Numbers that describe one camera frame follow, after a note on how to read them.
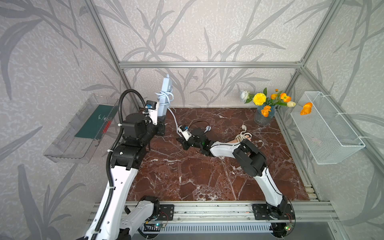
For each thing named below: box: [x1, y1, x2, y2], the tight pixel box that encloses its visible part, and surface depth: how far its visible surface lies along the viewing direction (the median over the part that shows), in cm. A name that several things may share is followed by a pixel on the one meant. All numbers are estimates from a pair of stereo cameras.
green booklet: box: [74, 104, 119, 140], surface depth 71 cm
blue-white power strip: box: [158, 74, 173, 117], surface depth 64 cm
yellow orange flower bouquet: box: [239, 87, 313, 118], surface depth 88 cm
